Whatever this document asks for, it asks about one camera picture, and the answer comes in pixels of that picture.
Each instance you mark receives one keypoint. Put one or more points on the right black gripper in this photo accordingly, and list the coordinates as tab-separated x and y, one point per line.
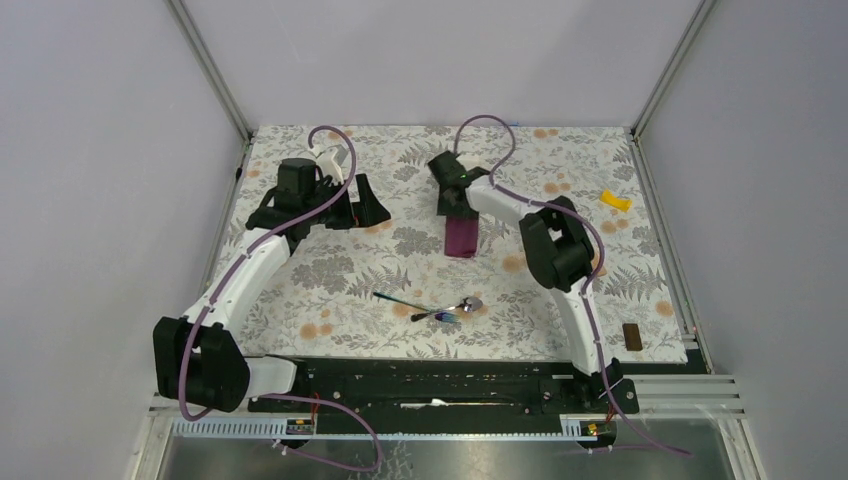
446	209

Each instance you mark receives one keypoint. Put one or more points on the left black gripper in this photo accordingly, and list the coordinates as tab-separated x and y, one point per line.
365	212

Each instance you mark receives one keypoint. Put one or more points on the purple cloth napkin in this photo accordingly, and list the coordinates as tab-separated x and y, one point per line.
461	237

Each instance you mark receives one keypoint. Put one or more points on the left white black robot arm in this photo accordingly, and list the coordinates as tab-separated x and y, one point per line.
197	359

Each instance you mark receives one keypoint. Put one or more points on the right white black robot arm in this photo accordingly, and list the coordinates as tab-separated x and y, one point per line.
558	254

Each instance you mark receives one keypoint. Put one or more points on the floral patterned tablecloth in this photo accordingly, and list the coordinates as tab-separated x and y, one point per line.
320	302

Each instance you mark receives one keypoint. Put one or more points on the iridescent spoon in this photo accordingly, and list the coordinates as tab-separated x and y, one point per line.
466	305

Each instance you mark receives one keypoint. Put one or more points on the iridescent fork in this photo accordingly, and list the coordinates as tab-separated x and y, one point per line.
422	312

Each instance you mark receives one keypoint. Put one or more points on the yellow plastic piece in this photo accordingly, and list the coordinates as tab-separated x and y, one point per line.
617	203

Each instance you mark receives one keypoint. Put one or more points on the dark brown block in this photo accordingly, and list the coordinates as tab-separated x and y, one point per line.
632	337

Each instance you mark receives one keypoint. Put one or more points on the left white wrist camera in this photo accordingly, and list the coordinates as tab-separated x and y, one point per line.
329	161

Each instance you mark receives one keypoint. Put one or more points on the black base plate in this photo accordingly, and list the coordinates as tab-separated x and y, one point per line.
446	395

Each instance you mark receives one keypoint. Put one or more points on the slotted cable duct rail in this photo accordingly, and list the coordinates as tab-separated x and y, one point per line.
345	428

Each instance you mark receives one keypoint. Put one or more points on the left aluminium frame post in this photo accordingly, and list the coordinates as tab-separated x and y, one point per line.
204	58

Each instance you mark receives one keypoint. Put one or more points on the aluminium frame post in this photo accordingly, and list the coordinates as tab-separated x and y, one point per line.
204	58
690	34

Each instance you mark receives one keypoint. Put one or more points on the right aluminium frame post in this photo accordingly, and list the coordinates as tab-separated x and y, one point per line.
690	34

